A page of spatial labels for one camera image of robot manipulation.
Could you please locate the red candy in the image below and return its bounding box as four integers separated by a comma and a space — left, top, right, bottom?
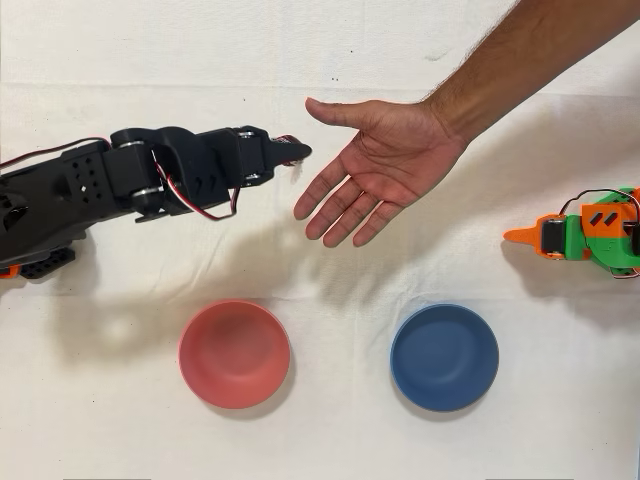
275, 133, 306, 184

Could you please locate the person's bare forearm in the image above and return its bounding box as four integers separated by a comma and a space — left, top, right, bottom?
421, 0, 640, 145

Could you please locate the person's bare hand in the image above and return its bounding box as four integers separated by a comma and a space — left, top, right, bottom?
292, 96, 469, 249

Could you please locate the blue bowl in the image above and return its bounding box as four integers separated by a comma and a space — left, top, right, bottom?
389, 302, 500, 413

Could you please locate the pink bowl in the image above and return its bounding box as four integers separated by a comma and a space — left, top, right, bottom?
178, 298, 292, 410

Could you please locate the white table cloth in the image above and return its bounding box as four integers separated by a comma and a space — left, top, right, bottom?
0, 0, 640, 480

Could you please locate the orange gripper servo cable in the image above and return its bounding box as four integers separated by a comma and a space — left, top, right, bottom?
559, 186, 640, 220

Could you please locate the black gripper servo cable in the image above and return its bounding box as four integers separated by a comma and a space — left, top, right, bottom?
152, 159, 241, 222

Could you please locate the black arm servo cable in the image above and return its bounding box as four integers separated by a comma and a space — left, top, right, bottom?
0, 137, 105, 170

